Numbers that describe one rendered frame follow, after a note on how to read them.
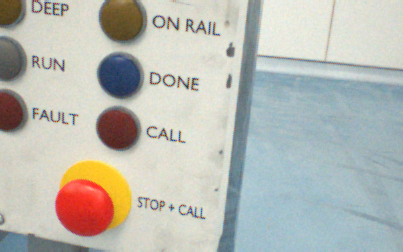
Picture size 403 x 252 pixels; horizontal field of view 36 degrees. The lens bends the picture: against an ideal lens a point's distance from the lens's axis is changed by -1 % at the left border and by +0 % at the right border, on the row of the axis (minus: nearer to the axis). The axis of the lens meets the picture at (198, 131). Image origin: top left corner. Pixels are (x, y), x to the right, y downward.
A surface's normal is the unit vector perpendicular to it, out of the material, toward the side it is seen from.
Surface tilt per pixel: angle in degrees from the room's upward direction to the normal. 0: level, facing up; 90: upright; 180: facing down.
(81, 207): 85
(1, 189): 90
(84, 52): 90
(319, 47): 90
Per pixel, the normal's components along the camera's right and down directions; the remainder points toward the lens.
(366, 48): -0.08, 0.35
